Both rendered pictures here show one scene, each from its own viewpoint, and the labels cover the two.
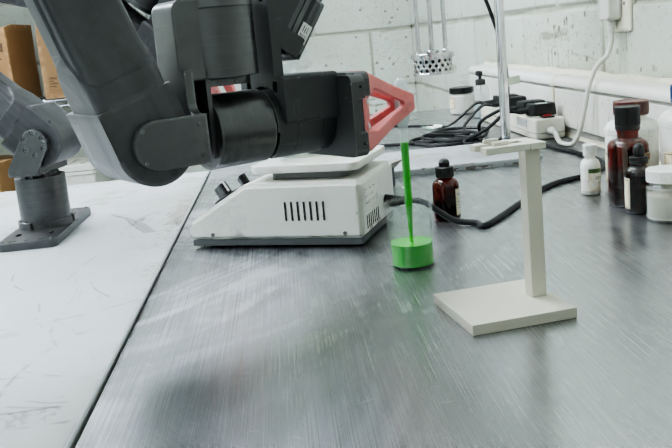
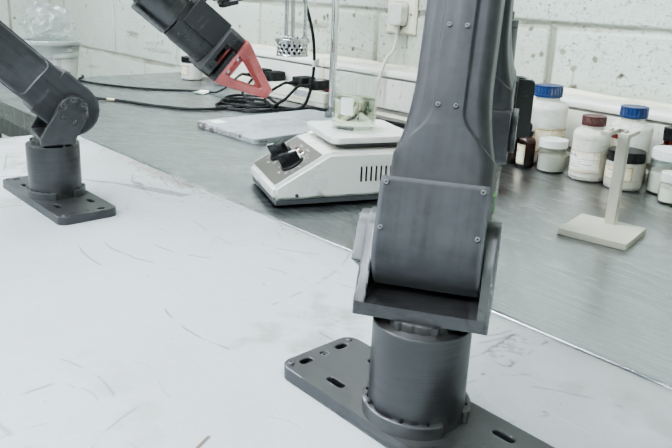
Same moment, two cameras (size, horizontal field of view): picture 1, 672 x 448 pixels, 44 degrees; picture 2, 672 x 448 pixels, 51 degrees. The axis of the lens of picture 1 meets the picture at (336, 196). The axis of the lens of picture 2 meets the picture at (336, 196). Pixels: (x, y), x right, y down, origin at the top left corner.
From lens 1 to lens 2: 67 cm
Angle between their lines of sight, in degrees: 39
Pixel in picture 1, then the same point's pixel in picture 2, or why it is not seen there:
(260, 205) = (341, 169)
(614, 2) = (403, 13)
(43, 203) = (70, 172)
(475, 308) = (602, 234)
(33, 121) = (71, 87)
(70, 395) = (500, 326)
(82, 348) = not seen: hidden behind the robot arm
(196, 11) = not seen: hidden behind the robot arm
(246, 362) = (549, 285)
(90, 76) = (509, 81)
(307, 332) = (534, 261)
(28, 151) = (67, 118)
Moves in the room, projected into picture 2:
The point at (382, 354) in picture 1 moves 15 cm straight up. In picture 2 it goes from (608, 267) to (631, 127)
